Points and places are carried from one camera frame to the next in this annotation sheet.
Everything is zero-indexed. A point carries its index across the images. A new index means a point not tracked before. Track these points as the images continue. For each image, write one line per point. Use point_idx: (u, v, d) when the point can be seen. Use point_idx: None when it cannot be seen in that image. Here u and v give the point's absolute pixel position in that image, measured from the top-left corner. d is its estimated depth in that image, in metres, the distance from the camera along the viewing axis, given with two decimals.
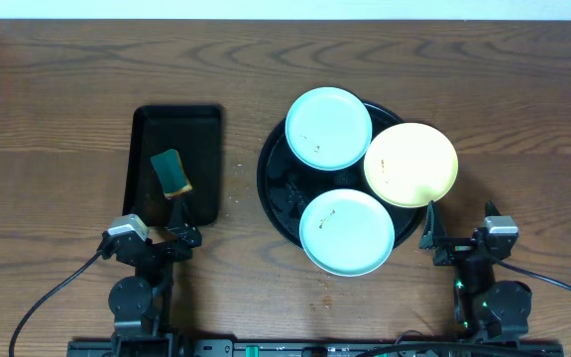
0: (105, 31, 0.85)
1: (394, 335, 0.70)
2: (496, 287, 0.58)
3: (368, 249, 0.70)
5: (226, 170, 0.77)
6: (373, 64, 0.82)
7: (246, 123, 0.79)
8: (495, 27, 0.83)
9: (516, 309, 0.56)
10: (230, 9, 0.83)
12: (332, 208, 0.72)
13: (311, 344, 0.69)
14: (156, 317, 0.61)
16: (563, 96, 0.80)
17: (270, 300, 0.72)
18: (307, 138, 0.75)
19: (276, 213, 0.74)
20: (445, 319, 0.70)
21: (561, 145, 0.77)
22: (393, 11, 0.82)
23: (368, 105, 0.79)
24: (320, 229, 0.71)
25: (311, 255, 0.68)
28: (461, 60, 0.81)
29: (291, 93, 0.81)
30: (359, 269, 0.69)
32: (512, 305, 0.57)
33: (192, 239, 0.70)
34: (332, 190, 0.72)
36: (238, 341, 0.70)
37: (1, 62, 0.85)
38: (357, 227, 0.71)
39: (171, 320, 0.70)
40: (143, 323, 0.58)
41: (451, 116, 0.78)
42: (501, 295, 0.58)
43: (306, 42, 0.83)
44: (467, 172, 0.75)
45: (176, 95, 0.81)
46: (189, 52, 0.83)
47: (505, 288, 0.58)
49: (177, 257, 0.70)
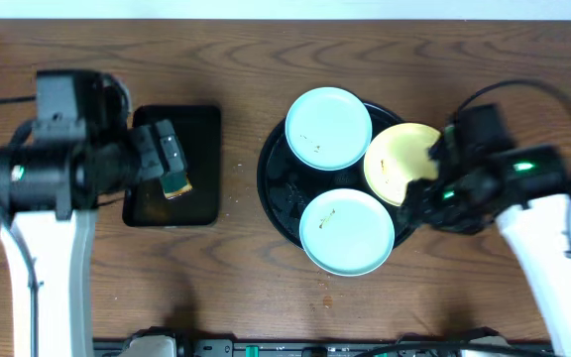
0: (104, 31, 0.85)
1: (394, 335, 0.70)
2: (464, 141, 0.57)
3: (367, 249, 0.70)
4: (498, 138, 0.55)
5: (226, 169, 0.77)
6: (373, 64, 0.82)
7: (246, 124, 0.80)
8: (496, 26, 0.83)
9: (504, 136, 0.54)
10: (229, 9, 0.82)
12: (331, 208, 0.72)
13: (311, 344, 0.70)
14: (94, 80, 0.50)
16: (563, 97, 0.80)
17: (270, 300, 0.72)
18: (307, 137, 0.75)
19: (276, 213, 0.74)
20: (444, 319, 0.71)
21: (561, 145, 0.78)
22: (394, 10, 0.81)
23: (368, 105, 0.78)
24: (320, 229, 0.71)
25: (310, 255, 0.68)
28: (461, 60, 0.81)
29: (290, 93, 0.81)
30: (359, 269, 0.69)
32: (482, 119, 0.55)
33: (174, 153, 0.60)
34: (333, 189, 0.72)
36: (238, 341, 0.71)
37: (0, 62, 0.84)
38: (358, 227, 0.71)
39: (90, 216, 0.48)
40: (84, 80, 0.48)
41: (451, 117, 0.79)
42: (473, 147, 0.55)
43: (306, 41, 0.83)
44: None
45: (177, 95, 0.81)
46: (189, 51, 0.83)
47: (469, 128, 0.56)
49: (141, 164, 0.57)
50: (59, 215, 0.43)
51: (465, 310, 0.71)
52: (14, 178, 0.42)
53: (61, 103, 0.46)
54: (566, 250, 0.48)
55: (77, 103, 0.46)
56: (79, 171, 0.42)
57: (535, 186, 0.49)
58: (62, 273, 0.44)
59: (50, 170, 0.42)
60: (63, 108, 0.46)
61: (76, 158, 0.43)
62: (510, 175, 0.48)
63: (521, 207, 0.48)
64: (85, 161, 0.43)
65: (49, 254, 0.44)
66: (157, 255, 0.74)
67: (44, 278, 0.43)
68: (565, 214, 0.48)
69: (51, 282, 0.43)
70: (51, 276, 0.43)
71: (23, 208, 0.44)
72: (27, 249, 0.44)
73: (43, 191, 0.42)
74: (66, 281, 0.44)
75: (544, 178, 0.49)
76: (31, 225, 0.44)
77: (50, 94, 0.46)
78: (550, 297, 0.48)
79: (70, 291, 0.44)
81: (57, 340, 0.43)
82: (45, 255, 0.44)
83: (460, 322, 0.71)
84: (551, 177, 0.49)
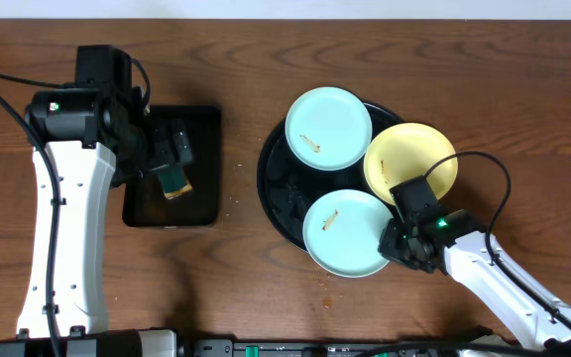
0: (105, 31, 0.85)
1: (395, 335, 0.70)
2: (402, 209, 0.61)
3: (368, 250, 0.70)
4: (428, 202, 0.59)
5: (226, 170, 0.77)
6: (373, 64, 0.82)
7: (246, 124, 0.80)
8: (496, 26, 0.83)
9: (433, 202, 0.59)
10: (229, 9, 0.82)
12: (334, 209, 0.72)
13: (311, 344, 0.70)
14: (126, 59, 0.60)
16: (563, 97, 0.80)
17: (270, 300, 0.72)
18: (307, 137, 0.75)
19: (276, 214, 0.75)
20: (444, 319, 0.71)
21: (562, 145, 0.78)
22: (394, 10, 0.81)
23: (368, 105, 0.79)
24: (323, 230, 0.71)
25: (313, 256, 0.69)
28: (460, 60, 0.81)
29: (290, 93, 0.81)
30: (361, 270, 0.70)
32: (413, 189, 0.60)
33: (184, 144, 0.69)
34: (337, 190, 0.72)
36: (238, 341, 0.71)
37: None
38: (360, 229, 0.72)
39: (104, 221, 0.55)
40: (114, 53, 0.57)
41: (451, 117, 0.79)
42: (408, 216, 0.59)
43: (306, 41, 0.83)
44: (466, 173, 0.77)
45: (177, 95, 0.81)
46: (189, 52, 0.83)
47: (401, 201, 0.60)
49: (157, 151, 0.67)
50: (84, 145, 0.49)
51: (465, 310, 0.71)
52: (51, 110, 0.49)
53: (92, 68, 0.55)
54: (491, 262, 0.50)
55: (106, 66, 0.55)
56: (107, 113, 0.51)
57: (459, 237, 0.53)
58: (82, 194, 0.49)
59: (81, 107, 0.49)
60: (96, 73, 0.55)
61: (104, 101, 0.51)
62: (435, 234, 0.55)
63: (449, 249, 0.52)
64: (111, 106, 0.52)
65: (72, 177, 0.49)
66: (157, 256, 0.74)
67: (67, 195, 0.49)
68: (481, 238, 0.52)
69: (72, 199, 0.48)
70: (73, 195, 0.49)
71: (55, 140, 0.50)
72: (55, 169, 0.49)
73: (74, 126, 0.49)
74: (86, 200, 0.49)
75: (463, 229, 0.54)
76: (60, 149, 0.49)
77: (86, 58, 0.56)
78: (504, 308, 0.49)
79: (88, 211, 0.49)
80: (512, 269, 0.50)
81: (71, 255, 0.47)
82: (68, 176, 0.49)
83: (460, 323, 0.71)
84: (470, 228, 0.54)
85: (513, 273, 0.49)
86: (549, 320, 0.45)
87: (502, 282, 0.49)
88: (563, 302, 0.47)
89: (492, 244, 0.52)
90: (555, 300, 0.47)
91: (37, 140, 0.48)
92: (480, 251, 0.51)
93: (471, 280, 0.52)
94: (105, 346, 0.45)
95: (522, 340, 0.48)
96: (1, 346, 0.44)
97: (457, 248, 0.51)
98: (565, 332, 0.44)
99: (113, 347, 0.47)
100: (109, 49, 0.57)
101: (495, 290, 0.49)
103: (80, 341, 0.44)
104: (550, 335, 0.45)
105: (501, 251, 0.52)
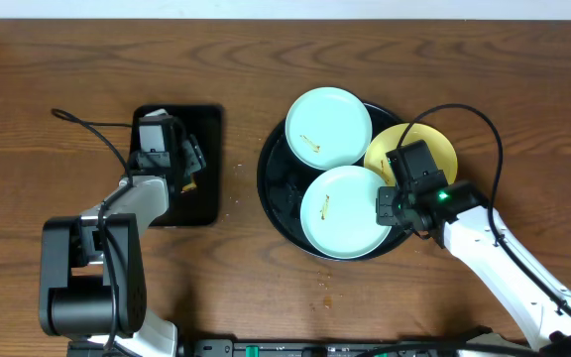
0: (105, 31, 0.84)
1: (394, 335, 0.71)
2: (402, 176, 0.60)
3: (366, 229, 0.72)
4: (428, 168, 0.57)
5: (226, 170, 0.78)
6: (373, 64, 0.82)
7: (246, 124, 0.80)
8: (496, 26, 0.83)
9: (433, 171, 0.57)
10: (229, 9, 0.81)
12: (325, 193, 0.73)
13: (311, 344, 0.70)
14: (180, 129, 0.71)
16: (562, 96, 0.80)
17: (270, 300, 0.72)
18: (307, 137, 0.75)
19: (276, 213, 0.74)
20: (444, 319, 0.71)
21: (562, 145, 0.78)
22: (395, 11, 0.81)
23: (368, 105, 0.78)
24: (322, 220, 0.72)
25: (317, 248, 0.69)
28: (460, 60, 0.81)
29: (290, 93, 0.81)
30: (367, 247, 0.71)
32: (414, 156, 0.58)
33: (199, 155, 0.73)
34: (317, 178, 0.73)
36: (238, 341, 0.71)
37: None
38: (357, 205, 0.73)
39: (159, 210, 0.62)
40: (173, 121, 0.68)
41: (451, 116, 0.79)
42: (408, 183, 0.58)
43: (306, 41, 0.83)
44: (466, 173, 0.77)
45: (178, 95, 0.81)
46: (189, 52, 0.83)
47: (402, 166, 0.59)
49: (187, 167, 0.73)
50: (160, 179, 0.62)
51: (465, 310, 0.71)
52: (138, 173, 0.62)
53: (155, 141, 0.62)
54: (495, 243, 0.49)
55: (167, 140, 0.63)
56: (172, 186, 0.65)
57: (462, 210, 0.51)
58: (147, 186, 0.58)
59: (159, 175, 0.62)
60: (158, 145, 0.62)
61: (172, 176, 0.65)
62: (433, 204, 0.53)
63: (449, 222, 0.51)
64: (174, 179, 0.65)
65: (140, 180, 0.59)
66: (157, 256, 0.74)
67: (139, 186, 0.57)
68: (484, 212, 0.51)
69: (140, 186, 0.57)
70: (144, 185, 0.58)
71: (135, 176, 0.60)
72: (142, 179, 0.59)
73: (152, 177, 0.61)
74: (148, 193, 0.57)
75: (465, 202, 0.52)
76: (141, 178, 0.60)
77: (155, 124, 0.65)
78: (507, 294, 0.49)
79: (147, 195, 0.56)
80: (515, 250, 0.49)
81: (128, 198, 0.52)
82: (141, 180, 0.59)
83: (459, 323, 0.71)
84: (472, 200, 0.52)
85: (517, 256, 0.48)
86: (556, 311, 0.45)
87: (505, 265, 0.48)
88: (570, 292, 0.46)
89: (496, 222, 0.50)
90: (562, 290, 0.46)
91: (127, 172, 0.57)
92: (484, 229, 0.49)
93: (471, 258, 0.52)
94: (136, 239, 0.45)
95: (525, 329, 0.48)
96: (51, 225, 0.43)
97: (459, 223, 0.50)
98: None
99: (139, 249, 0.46)
100: (166, 123, 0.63)
101: (500, 273, 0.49)
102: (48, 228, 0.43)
103: (119, 216, 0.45)
104: (556, 328, 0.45)
105: (504, 229, 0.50)
